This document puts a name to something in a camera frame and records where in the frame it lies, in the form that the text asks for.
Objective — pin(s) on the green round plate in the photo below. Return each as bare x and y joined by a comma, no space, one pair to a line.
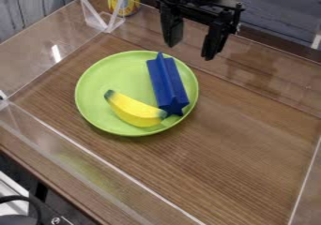
124,73

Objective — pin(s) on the blue star-shaped block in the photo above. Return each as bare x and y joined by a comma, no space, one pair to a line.
168,85

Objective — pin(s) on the clear acrylic tray enclosure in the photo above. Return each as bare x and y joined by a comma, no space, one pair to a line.
236,164

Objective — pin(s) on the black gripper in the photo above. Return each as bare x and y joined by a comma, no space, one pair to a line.
221,14

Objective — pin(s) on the black device with knob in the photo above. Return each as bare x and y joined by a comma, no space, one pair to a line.
25,213

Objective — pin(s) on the yellow toy banana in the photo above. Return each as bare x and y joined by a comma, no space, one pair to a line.
133,111

